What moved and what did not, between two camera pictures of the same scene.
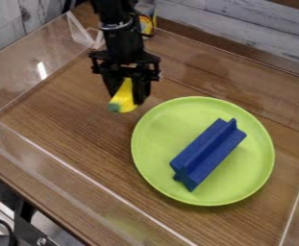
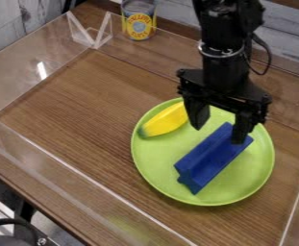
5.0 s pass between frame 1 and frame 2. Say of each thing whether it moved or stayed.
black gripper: moved
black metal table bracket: stayed
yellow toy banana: moved
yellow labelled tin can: stayed
